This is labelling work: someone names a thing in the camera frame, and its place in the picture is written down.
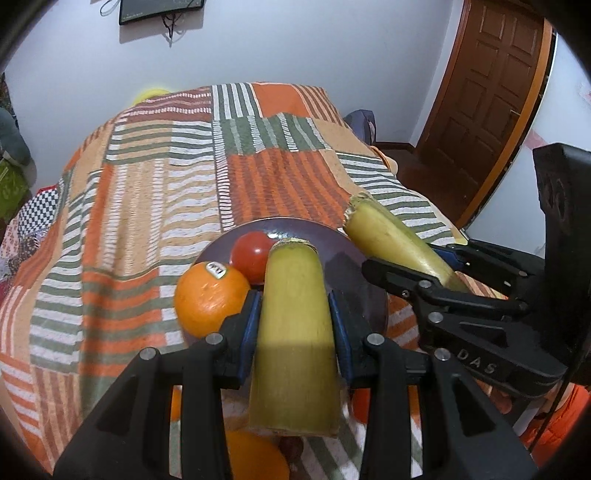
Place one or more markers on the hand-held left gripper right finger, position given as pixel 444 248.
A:
pixel 338 327

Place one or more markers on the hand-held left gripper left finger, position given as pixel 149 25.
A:
pixel 250 318

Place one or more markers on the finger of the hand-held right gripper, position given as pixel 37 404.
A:
pixel 461 332
pixel 498 270

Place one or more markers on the yellow-green sugarcane piece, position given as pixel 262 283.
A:
pixel 295 332
pixel 392 235

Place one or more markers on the dark purple plate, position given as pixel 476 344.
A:
pixel 341 258

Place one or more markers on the orange with white sticker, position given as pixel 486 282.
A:
pixel 207 300

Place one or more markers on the red tomato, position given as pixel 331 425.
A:
pixel 249 256

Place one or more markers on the small dark red fruit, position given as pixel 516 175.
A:
pixel 292 447

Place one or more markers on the orange green striped blanket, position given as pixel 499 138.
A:
pixel 161 184

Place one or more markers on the brown wooden door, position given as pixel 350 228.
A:
pixel 480 92

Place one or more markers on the dark blue bag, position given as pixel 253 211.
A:
pixel 362 124

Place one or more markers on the checkered patchwork quilt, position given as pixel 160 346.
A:
pixel 27 230

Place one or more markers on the yellow round object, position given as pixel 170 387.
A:
pixel 150 96

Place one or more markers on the green cloth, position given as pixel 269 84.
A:
pixel 10 189

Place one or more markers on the grey pillow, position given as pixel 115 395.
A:
pixel 11 138

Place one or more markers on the wall-mounted black television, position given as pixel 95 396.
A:
pixel 159 9

